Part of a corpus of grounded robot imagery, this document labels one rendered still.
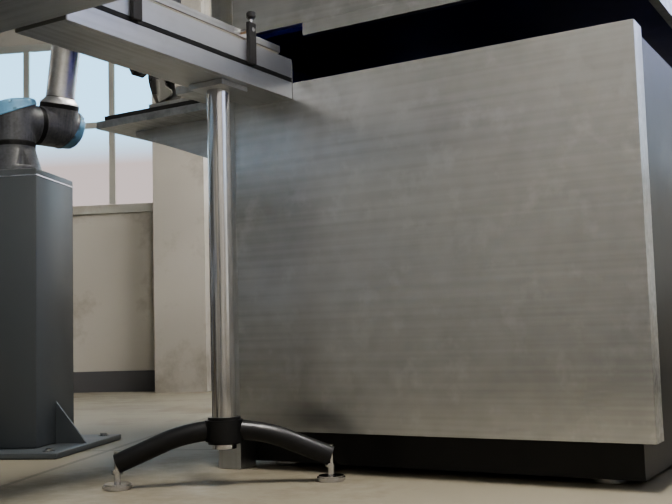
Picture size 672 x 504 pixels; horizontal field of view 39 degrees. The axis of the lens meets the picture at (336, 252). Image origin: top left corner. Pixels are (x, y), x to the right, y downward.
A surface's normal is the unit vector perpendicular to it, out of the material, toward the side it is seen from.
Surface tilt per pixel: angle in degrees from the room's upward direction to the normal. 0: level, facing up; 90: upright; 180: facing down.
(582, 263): 90
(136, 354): 90
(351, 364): 90
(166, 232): 90
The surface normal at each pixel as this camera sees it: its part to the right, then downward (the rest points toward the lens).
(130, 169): -0.14, -0.08
